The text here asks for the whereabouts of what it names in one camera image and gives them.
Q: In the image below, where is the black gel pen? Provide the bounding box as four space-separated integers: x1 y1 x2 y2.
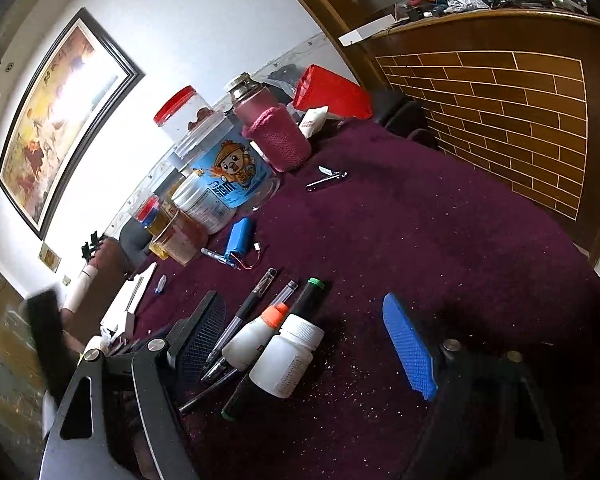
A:
201 268 280 379

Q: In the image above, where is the clear plastic cup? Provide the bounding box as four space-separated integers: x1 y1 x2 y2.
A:
148 207 204 266

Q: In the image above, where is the wooden cabinet brick pattern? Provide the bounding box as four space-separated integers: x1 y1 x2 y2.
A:
260 0 600 267

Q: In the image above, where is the framed painting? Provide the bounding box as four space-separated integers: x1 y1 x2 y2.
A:
0 7 146 240

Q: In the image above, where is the metal nail clipper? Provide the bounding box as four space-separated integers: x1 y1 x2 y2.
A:
305 164 350 193

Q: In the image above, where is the green-capped black art marker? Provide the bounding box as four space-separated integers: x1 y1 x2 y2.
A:
221 277 329 421

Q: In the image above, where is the white bottle orange cap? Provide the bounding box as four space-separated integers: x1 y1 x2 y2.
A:
222 302 291 371

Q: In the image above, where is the white plastic bag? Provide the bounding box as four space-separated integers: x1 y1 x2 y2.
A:
82 334 112 361

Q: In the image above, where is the black clip holder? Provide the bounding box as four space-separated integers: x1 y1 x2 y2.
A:
81 231 106 261

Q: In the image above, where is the white flat box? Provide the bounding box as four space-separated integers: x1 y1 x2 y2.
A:
99 261 159 334

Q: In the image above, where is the thin black pen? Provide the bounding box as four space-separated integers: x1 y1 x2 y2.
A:
178 373 241 415

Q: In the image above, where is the black chair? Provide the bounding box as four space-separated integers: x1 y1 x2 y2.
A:
374 90 440 151

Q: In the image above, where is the clear jar blue label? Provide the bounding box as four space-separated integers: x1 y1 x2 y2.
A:
174 109 282 214

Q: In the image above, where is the clear gel pen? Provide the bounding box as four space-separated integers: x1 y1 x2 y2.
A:
203 279 300 386

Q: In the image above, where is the white bottle black print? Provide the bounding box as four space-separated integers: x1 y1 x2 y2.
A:
248 313 326 400

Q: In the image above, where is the white packet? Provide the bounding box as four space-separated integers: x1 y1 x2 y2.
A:
299 106 330 139

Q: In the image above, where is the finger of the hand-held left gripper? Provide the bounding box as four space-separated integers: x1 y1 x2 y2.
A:
24 286 77 402

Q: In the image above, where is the grey chair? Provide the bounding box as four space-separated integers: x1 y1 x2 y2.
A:
119 219 154 262

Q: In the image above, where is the clear jar red lid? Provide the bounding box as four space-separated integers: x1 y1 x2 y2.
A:
153 85 216 142

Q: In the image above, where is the red bag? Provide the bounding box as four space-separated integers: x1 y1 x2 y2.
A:
292 63 374 121

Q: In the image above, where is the pink thermos knitted sleeve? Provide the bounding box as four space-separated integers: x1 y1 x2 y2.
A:
225 73 312 174

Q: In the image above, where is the purple tablecloth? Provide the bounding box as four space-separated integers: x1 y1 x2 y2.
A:
130 119 600 480

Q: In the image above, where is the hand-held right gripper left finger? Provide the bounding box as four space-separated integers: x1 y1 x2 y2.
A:
39 290 228 480

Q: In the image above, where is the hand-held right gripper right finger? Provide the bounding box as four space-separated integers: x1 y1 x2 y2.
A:
382 292 570 480

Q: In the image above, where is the gold wall plaque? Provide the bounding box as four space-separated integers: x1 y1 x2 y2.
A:
38 242 61 274

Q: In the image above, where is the blue clear pen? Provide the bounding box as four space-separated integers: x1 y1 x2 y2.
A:
200 247 241 271

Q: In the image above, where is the white jar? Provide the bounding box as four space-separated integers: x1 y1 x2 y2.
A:
171 172 239 235

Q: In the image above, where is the brown sofa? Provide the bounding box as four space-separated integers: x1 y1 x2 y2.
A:
61 236 132 322

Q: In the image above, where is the red and blue lidded container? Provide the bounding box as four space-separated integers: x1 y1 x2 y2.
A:
133 194 162 226

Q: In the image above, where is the blue battery pack with wires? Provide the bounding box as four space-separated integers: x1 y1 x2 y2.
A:
224 217 264 271

